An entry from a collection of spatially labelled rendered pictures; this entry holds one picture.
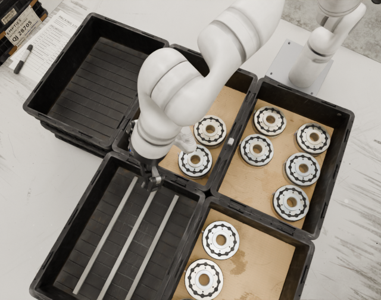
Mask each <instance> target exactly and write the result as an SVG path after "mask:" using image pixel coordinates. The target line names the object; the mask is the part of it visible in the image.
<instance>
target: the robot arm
mask: <svg viewBox="0 0 381 300"><path fill-rule="evenodd" d="M361 2H362V0H317V3H318V8H317V12H316V22H317V23H318V24H319V25H321V26H322V27H318V28H316V29H315V30H314V31H313V32H312V33H311V34H310V37H309V38H308V40H307V42H306V43H305V45H304V47H303V49H302V51H301V52H300V54H299V56H298V58H297V59H296V61H295V63H294V64H293V66H292V68H291V70H290V72H289V79H290V81H291V82H292V83H293V84H294V85H295V86H297V87H300V88H307V87H309V86H311V85H312V84H313V83H314V81H315V80H316V78H318V76H319V74H320V73H321V72H322V71H323V69H324V68H325V66H326V65H327V64H328V62H329V61H330V60H331V58H332V57H333V56H334V54H335V53H336V51H337V50H338V49H339V47H340V46H341V44H342V43H343V42H344V40H345V39H346V38H347V37H348V36H349V34H350V33H351V32H352V31H353V30H354V29H355V28H356V26H357V25H358V23H359V22H360V21H361V19H362V18H363V17H364V15H365V13H366V6H365V5H364V4H363V3H361ZM284 5H285V0H236V1H235V2H234V3H233V4H232V5H230V6H229V7H228V8H227V9H226V10H224V11H223V12H222V13H221V14H220V15H219V16H218V17H216V18H215V19H214V20H213V21H212V22H211V23H210V24H209V25H207V26H206V27H205V28H204V29H203V30H202V31H201V32H200V34H199V35H198V38H197V44H198V48H199V51H200V53H201V55H202V56H203V58H204V60H205V62H206V63H207V65H208V67H209V69H210V73H209V74H208V76H207V77H203V76H202V75H201V74H200V73H199V72H198V71H197V69H196V68H195V67H194V66H193V65H192V64H191V63H190V62H189V61H188V60H187V59H186V58H185V57H184V56H183V55H182V54H181V53H180V52H178V51H177V50H175V49H172V48H161V49H159V50H156V51H155V52H153V53H152V54H151V55H150V56H149V57H148V58H147V59H146V60H145V61H144V63H143V65H142V67H141V69H140V72H139V75H138V98H139V107H140V116H139V119H138V120H133V121H130V123H129V125H128V127H127V130H126V132H127V134H130V137H129V146H128V149H129V151H130V152H131V153H132V155H133V156H134V158H135V159H136V160H138V162H139V164H140V173H141V175H142V176H143V179H144V181H143V182H142V184H141V186H142V188H145V189H147V190H148V192H149V193H151V192H154V191H156V190H160V189H161V187H162V185H163V182H164V180H165V177H164V175H163V174H160V175H159V173H158V163H160V162H161V161H162V160H163V159H164V158H165V156H166V155H167V154H168V152H169V150H170V149H171V147H172V146H173V145H176V146H177V147H178V148H179V149H180V150H181V151H183V152H184V153H186V154H191V153H193V152H194V150H196V147H197V145H196V142H195V139H194V137H193V134H192V132H191V129H190V127H189V126H191V125H194V124H196V123H197V122H199V121H200V120H202V119H203V118H204V116H205V115H206V113H207V112H208V111H209V109H210V108H211V106H212V104H213V103H214V101H215V99H216V97H217V96H218V94H219V93H220V91H221V90H222V88H223V86H224V85H225V84H226V82H227V81H228V80H229V79H230V77H231V76H232V75H233V73H234V72H235V71H236V70H237V69H238V68H239V67H240V66H241V65H242V64H243V63H245V62H246V61H247V60H248V59H249V58H250V57H252V56H253V55H254V54H255V53H256V52H257V51H258V50H259V49H260V48H261V47H262V46H264V45H265V44H266V43H267V41H268V40H269V39H270V38H271V37H272V35H273V33H274V32H275V30H276V28H277V26H278V24H279V21H280V18H281V16H282V12H283V8H284ZM145 168H146V169H147V171H145ZM151 175H152V177H150V178H149V179H148V176H151Z"/></svg>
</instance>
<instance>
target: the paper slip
mask: <svg viewBox="0 0 381 300"><path fill-rule="evenodd" d="M36 1H37V0H33V1H32V2H31V3H30V4H29V6H28V7H27V8H26V9H25V10H24V11H23V12H22V14H21V15H20V16H19V17H18V18H17V19H16V21H15V22H13V24H12V25H10V27H9V28H8V29H7V30H6V31H3V32H2V33H1V34H0V40H1V39H2V38H3V37H4V36H6V37H7V38H8V40H9V41H10V42H11V43H12V44H13V45H14V47H13V48H12V50H10V52H9V54H10V55H12V54H13V53H14V51H15V50H16V49H18V48H19V47H20V46H21V44H22V43H23V42H24V41H25V40H26V39H27V38H28V37H29V36H30V35H31V34H32V33H33V31H34V30H35V29H36V28H37V27H38V26H39V25H40V24H41V23H42V21H43V20H44V19H45V18H46V17H47V15H46V13H45V14H44V15H43V16H42V17H41V18H39V17H38V16H37V15H36V13H35V12H34V10H33V9H32V7H33V6H34V4H35V3H36Z"/></svg>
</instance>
